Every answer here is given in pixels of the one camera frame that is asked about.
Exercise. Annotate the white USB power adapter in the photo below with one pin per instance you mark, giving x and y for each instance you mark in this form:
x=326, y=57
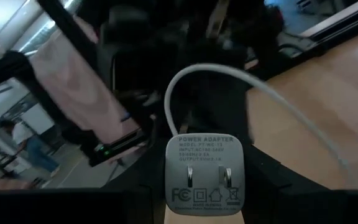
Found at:
x=204, y=174

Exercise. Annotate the black table frame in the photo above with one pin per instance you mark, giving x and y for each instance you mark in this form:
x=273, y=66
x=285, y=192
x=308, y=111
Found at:
x=67, y=28

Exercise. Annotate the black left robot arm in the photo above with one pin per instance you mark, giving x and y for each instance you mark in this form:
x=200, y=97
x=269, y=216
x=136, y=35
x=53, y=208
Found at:
x=141, y=46

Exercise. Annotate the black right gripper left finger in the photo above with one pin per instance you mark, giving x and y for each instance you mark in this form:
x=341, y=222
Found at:
x=154, y=174

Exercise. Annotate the person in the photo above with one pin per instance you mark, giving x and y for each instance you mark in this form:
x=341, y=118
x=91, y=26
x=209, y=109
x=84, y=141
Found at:
x=30, y=146

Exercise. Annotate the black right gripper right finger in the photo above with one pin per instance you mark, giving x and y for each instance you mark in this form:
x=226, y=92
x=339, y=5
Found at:
x=259, y=177

